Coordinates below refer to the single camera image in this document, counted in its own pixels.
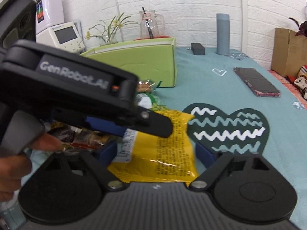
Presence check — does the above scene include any brown yellow candy bag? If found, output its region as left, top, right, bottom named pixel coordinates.
left=48, top=122, right=116, bottom=151

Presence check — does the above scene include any large yellow snack bag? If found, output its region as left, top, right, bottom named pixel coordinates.
left=108, top=110, right=199, bottom=185

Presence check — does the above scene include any green biscuit packet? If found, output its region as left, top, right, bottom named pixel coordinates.
left=137, top=80, right=162, bottom=94
left=136, top=93, right=168, bottom=111

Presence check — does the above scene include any person's left hand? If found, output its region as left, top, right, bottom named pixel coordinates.
left=0, top=133, right=62, bottom=202

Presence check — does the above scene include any white water dispenser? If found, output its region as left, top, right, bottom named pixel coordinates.
left=36, top=22, right=85, bottom=53

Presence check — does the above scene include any glass vase with plant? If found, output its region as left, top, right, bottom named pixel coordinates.
left=83, top=13, right=139, bottom=45

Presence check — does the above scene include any smartphone in clear case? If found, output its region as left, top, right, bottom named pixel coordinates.
left=233, top=67, right=281, bottom=98

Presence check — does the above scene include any green cardboard box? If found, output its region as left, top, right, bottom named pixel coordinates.
left=82, top=37, right=177, bottom=87

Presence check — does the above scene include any glass pitcher with straw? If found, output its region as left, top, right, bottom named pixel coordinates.
left=139, top=7, right=165, bottom=38

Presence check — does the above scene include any red plastic basket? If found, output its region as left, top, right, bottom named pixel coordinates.
left=135, top=35, right=171, bottom=40

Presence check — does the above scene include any black rectangular case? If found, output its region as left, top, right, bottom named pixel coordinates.
left=191, top=43, right=205, bottom=55

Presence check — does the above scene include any brown cardboard box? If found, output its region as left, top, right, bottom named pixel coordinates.
left=271, top=28, right=306, bottom=77

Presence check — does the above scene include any grey blue cylinder bottle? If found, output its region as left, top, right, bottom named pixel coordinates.
left=216, top=14, right=230, bottom=56

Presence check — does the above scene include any dark red potted plant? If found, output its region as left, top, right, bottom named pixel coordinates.
left=289, top=17, right=307, bottom=37

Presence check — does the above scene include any white wall water purifier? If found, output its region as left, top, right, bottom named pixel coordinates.
left=34, top=0, right=64, bottom=34

